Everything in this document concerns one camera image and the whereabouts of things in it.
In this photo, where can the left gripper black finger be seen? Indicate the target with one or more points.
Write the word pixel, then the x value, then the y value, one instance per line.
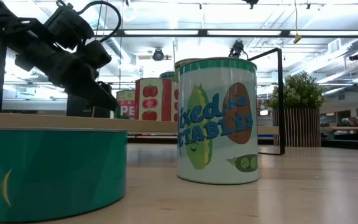
pixel 95 93
pixel 107 87

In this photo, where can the green and pink label can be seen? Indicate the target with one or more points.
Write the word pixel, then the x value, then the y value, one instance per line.
pixel 127 107

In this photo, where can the red striped tomatoes can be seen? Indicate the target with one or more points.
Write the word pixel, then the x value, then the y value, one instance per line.
pixel 154 102

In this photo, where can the tall tin can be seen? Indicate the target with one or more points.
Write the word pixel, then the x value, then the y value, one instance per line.
pixel 167 75

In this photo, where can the peas can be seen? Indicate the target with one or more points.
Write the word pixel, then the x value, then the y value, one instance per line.
pixel 176 67

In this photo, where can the round black ceiling lamp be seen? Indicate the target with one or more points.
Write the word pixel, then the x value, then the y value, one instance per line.
pixel 158 55

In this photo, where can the flat teal tuna can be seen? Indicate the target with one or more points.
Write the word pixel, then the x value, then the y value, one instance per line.
pixel 57 174

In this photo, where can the mixed vegetables can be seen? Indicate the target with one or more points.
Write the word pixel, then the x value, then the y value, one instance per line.
pixel 216 124

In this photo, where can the yellow hanging tag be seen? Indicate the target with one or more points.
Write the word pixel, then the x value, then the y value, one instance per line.
pixel 297 39

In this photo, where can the potted green plant ribbed pot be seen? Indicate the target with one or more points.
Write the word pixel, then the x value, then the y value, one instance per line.
pixel 300 124

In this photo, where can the light wooden background table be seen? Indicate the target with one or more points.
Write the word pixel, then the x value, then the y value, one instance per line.
pixel 353 128

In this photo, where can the black hanging spotlight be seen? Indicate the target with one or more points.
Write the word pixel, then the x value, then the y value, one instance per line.
pixel 356 57

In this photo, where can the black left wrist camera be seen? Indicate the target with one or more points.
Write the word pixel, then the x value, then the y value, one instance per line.
pixel 96 54

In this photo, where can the black overhead light rail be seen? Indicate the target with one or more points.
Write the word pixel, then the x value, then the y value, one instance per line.
pixel 202 32

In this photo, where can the black ceiling camera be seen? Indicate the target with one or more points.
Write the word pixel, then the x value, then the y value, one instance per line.
pixel 236 48

